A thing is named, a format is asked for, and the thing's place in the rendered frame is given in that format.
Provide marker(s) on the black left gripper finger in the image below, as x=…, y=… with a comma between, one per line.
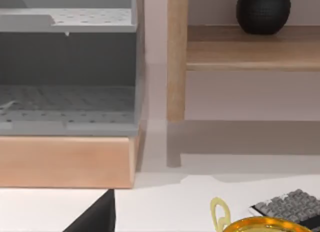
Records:
x=100, y=215

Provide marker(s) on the pale wooden drawer front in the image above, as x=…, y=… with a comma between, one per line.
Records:
x=65, y=161

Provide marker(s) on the gold trophy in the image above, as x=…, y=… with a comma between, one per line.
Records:
x=262, y=224

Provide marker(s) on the grey keyboard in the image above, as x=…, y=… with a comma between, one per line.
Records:
x=290, y=207

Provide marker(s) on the wooden open shelf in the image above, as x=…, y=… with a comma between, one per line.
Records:
x=225, y=54

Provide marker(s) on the black round vase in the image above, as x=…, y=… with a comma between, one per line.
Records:
x=263, y=11

